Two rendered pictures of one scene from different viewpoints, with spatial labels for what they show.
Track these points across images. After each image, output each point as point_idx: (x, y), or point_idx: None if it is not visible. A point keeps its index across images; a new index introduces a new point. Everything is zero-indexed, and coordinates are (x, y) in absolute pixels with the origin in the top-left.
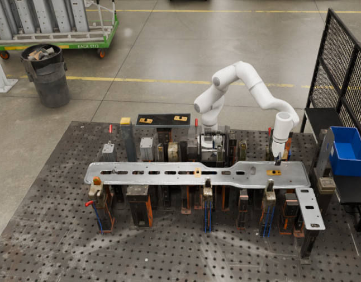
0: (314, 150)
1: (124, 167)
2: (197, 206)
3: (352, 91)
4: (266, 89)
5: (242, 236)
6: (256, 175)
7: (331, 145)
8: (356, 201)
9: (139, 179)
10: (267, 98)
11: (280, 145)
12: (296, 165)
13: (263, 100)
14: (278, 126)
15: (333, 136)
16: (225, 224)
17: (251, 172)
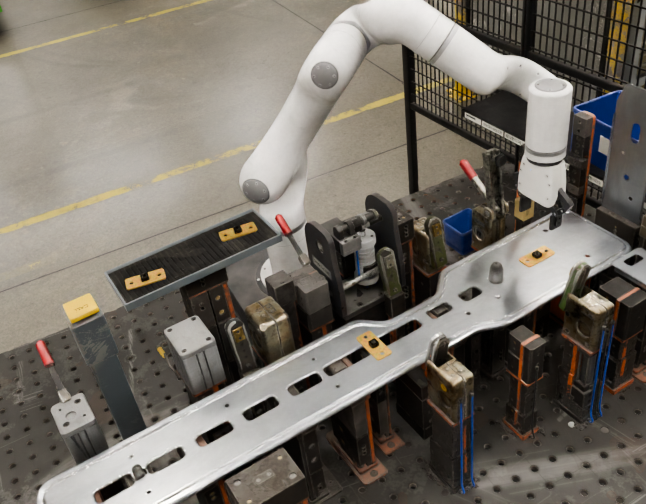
0: (509, 198)
1: (160, 440)
2: (387, 442)
3: (562, 23)
4: (476, 38)
5: (549, 448)
6: (509, 280)
7: None
8: None
9: (238, 449)
10: (492, 58)
11: (559, 167)
12: (562, 219)
13: (485, 67)
14: (549, 118)
15: None
16: (486, 446)
17: (494, 279)
